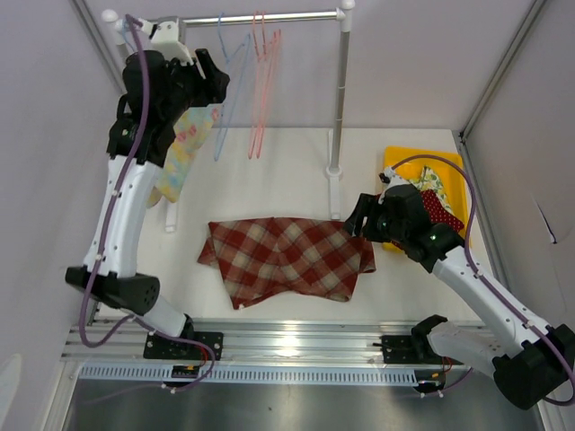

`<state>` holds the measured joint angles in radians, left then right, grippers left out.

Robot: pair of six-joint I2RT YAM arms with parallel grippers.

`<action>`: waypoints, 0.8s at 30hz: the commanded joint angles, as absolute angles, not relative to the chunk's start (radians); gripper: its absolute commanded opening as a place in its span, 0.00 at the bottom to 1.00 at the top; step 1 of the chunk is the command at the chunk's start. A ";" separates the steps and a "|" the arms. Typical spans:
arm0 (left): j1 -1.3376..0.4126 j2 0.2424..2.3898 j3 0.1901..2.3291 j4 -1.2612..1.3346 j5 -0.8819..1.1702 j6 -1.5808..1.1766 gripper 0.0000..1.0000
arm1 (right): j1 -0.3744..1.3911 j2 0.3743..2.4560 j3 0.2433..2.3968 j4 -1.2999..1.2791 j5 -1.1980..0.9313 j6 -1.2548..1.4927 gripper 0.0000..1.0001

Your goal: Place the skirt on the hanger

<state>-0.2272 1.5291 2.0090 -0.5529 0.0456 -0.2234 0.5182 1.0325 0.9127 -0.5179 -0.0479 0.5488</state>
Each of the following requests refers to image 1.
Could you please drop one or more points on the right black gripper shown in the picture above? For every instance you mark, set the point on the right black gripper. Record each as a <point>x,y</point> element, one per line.
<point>367,206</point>

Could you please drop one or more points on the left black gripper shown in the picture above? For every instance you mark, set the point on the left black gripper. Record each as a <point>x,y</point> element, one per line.
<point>209,88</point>

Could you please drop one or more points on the floral pastel skirt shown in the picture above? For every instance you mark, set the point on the floral pastel skirt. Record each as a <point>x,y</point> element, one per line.
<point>191,132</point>

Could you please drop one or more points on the red plaid cloth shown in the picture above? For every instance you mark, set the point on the red plaid cloth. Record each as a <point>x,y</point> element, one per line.
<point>264,257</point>

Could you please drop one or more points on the blue wire hanger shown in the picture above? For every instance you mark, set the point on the blue wire hanger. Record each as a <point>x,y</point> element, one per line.
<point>128,32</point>
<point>236,60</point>

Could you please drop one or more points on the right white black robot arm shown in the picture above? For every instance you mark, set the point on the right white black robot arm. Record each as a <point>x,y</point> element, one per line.
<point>527,358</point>

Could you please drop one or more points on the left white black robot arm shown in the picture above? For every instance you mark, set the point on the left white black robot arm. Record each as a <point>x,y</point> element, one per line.
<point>137,150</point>

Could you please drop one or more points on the green leaf print cloth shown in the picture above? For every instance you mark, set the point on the green leaf print cloth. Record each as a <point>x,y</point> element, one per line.
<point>430,180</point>

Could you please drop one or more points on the red polka dot cloth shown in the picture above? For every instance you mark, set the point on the red polka dot cloth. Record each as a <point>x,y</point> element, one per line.
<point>437,213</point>

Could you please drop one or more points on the yellow plastic tray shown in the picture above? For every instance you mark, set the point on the yellow plastic tray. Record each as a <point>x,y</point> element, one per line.
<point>453,180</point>

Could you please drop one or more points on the white metal clothes rack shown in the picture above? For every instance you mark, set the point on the white metal clothes rack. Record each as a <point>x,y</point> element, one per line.
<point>343,15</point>

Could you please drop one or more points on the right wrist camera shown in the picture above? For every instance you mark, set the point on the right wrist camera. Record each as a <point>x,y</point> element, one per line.
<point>390,178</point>

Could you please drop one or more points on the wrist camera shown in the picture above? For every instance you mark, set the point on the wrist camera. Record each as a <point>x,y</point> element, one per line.
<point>390,178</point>
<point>166,36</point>

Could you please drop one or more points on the pink wire hanger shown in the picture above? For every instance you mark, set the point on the pink wire hanger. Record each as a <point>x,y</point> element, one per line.
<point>278,38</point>
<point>264,49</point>

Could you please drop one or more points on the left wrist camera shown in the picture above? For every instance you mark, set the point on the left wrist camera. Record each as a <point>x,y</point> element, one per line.
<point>166,36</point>

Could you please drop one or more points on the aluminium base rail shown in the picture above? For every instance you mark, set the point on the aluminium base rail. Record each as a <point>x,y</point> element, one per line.
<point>253,342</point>

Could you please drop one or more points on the white slotted cable duct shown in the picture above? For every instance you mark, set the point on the white slotted cable duct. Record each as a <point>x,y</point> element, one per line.
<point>254,374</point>

